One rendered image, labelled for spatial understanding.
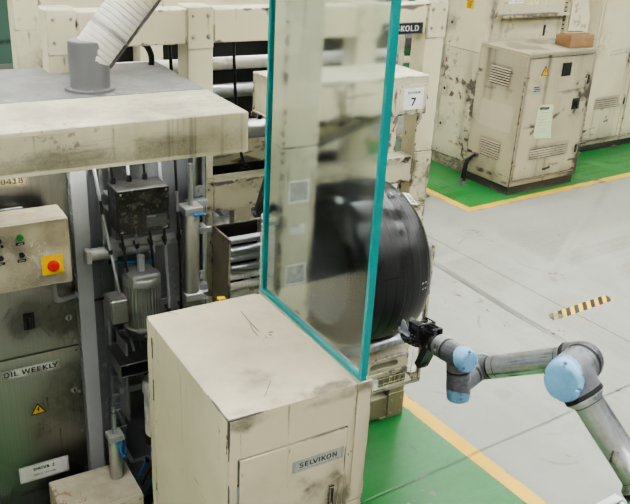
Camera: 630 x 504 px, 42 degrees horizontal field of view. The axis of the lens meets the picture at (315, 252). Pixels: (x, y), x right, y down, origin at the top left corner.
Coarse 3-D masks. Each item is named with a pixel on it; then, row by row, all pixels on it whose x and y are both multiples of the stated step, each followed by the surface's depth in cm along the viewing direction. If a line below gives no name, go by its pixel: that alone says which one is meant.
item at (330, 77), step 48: (288, 0) 203; (336, 0) 184; (384, 0) 169; (288, 48) 207; (336, 48) 187; (384, 48) 171; (288, 96) 211; (336, 96) 191; (384, 96) 173; (288, 144) 215; (336, 144) 194; (384, 144) 177; (288, 192) 220; (336, 192) 198; (288, 240) 224; (336, 240) 202; (288, 288) 229; (336, 288) 206; (336, 336) 210
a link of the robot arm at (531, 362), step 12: (552, 348) 245; (564, 348) 239; (480, 360) 261; (492, 360) 258; (504, 360) 254; (516, 360) 251; (528, 360) 248; (540, 360) 245; (600, 360) 230; (480, 372) 259; (492, 372) 257; (504, 372) 255; (516, 372) 252; (528, 372) 249; (540, 372) 247; (600, 372) 231
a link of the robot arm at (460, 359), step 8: (448, 344) 253; (456, 344) 252; (440, 352) 254; (448, 352) 251; (456, 352) 249; (464, 352) 247; (472, 352) 248; (448, 360) 252; (456, 360) 248; (464, 360) 247; (472, 360) 249; (448, 368) 252; (456, 368) 250; (464, 368) 248; (472, 368) 250
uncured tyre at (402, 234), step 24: (384, 192) 275; (384, 216) 267; (408, 216) 271; (384, 240) 263; (408, 240) 267; (384, 264) 262; (408, 264) 266; (384, 288) 263; (408, 288) 268; (384, 312) 268; (408, 312) 274; (384, 336) 284
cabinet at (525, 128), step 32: (480, 64) 715; (512, 64) 685; (544, 64) 683; (576, 64) 707; (480, 96) 722; (512, 96) 692; (544, 96) 698; (576, 96) 723; (480, 128) 730; (512, 128) 698; (544, 128) 714; (576, 128) 739; (480, 160) 737; (512, 160) 706; (544, 160) 730; (576, 160) 758; (512, 192) 724
